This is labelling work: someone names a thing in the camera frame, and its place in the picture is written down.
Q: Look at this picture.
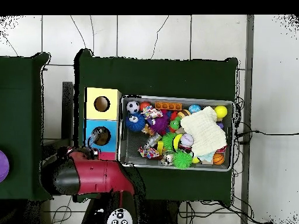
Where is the crushed drink can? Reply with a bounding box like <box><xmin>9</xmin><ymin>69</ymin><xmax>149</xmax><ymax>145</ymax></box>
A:
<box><xmin>161</xmin><ymin>151</ymin><xmax>175</xmax><ymax>167</ymax></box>

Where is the green puffer ball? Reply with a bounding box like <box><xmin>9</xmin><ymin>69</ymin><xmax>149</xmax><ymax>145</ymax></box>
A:
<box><xmin>173</xmin><ymin>150</ymin><xmax>194</xmax><ymax>169</ymax></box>

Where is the cream waffle cloth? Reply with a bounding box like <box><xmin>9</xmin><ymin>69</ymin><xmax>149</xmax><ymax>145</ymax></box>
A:
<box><xmin>180</xmin><ymin>106</ymin><xmax>228</xmax><ymax>158</ymax></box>

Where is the crushed clear plastic bottle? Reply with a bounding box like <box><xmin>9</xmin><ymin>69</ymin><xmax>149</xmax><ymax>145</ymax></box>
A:
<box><xmin>86</xmin><ymin>128</ymin><xmax>105</xmax><ymax>150</ymax></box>

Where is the orange basketball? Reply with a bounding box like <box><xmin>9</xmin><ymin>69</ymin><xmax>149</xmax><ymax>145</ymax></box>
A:
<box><xmin>213</xmin><ymin>152</ymin><xmax>225</xmax><ymax>165</ymax></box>

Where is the wooden box with three holes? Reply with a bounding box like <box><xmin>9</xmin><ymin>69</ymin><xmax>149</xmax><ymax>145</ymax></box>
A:
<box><xmin>84</xmin><ymin>87</ymin><xmax>122</xmax><ymax>162</ymax></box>

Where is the purple spiky toy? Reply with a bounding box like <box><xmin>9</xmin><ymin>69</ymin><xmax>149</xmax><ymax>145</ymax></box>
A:
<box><xmin>150</xmin><ymin>114</ymin><xmax>170</xmax><ymax>137</ymax></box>

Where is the blue puffer ball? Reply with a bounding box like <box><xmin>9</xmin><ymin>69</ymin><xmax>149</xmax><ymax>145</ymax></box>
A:
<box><xmin>124</xmin><ymin>113</ymin><xmax>146</xmax><ymax>132</ymax></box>

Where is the soccer ball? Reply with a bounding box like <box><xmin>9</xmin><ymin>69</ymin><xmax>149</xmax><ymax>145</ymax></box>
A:
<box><xmin>126</xmin><ymin>100</ymin><xmax>140</xmax><ymax>114</ymax></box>

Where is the white baseball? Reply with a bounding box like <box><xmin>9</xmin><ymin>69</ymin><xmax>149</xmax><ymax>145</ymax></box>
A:
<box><xmin>179</xmin><ymin>133</ymin><xmax>195</xmax><ymax>147</ymax></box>

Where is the dark green table cloth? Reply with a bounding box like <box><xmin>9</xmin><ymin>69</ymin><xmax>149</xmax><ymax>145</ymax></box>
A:
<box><xmin>0</xmin><ymin>52</ymin><xmax>54</xmax><ymax>202</ymax></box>
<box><xmin>72</xmin><ymin>48</ymin><xmax>239</xmax><ymax>203</ymax></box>

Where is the purple round object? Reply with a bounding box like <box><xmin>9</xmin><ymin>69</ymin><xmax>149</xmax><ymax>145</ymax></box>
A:
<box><xmin>0</xmin><ymin>150</ymin><xmax>11</xmax><ymax>183</ymax></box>

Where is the silver wire mesh bin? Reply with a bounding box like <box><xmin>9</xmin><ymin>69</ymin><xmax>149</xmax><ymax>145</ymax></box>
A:
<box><xmin>118</xmin><ymin>94</ymin><xmax>235</xmax><ymax>173</ymax></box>

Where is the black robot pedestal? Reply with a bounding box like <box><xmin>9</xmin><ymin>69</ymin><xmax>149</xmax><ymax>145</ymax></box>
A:
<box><xmin>140</xmin><ymin>199</ymin><xmax>181</xmax><ymax>224</ymax></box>

